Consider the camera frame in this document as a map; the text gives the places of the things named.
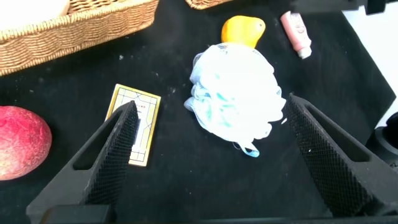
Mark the pink squeeze bottle white cap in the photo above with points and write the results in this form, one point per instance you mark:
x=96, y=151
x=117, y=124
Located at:
x=295, y=31

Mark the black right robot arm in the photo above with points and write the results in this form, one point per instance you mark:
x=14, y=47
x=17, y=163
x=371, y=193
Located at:
x=385, y=140

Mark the yellow pear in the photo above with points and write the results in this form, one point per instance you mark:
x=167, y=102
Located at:
x=242, y=29

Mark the red peach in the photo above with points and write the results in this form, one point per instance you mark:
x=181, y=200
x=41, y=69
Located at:
x=21, y=143

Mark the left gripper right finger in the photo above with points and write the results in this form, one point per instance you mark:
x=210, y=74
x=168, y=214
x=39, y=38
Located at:
x=335, y=161

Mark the white soap bar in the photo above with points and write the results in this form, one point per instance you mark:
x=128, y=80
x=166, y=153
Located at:
x=28, y=11

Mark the light blue bath loofah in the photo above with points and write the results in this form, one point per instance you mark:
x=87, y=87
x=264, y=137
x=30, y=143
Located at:
x=233, y=90

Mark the cream yellow soap box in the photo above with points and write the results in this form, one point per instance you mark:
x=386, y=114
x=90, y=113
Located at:
x=149, y=105

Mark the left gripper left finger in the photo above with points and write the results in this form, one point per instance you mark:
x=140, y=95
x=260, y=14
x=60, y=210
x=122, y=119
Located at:
x=105, y=161

